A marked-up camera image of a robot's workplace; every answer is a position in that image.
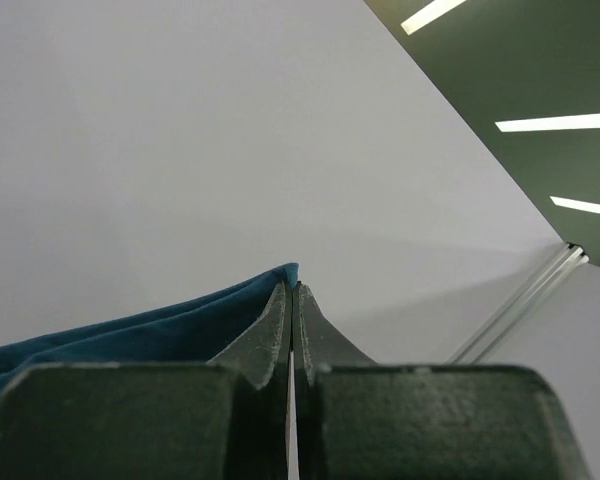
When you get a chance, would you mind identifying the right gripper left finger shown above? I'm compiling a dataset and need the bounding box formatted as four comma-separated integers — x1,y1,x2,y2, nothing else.
0,282,292,479

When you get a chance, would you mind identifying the aluminium rail frame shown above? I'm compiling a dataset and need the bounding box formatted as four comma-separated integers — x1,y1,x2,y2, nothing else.
447,243,589,365

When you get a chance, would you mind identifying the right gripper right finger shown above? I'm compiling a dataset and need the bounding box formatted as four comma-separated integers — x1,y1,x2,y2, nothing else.
292,284,591,479

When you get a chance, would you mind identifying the blue t shirt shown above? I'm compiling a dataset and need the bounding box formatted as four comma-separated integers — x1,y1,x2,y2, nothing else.
0,263,299,393

